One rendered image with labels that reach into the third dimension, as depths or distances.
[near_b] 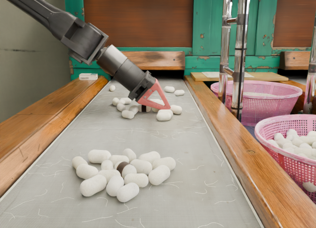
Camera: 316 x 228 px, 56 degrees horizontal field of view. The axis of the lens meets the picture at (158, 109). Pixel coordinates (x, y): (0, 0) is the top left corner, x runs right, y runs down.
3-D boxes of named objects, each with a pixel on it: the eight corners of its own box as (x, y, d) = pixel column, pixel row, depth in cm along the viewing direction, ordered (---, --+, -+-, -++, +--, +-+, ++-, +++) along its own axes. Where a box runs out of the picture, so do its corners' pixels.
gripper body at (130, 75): (153, 74, 76) (130, 55, 74) (152, 81, 66) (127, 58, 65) (136, 93, 77) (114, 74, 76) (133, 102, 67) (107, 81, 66)
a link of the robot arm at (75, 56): (65, 52, 66) (87, 20, 66) (71, 57, 77) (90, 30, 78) (110, 83, 68) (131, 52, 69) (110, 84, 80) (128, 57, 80)
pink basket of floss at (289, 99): (271, 137, 76) (275, 101, 73) (192, 116, 95) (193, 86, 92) (312, 117, 93) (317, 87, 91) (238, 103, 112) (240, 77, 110)
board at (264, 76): (194, 81, 105) (194, 77, 105) (190, 74, 120) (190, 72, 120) (288, 81, 106) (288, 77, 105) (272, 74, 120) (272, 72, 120)
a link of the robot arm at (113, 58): (91, 58, 66) (108, 39, 66) (93, 61, 73) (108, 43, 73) (115, 79, 67) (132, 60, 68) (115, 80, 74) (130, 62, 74)
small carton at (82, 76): (79, 80, 108) (78, 74, 107) (81, 78, 111) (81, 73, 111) (95, 80, 108) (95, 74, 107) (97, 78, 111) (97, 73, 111)
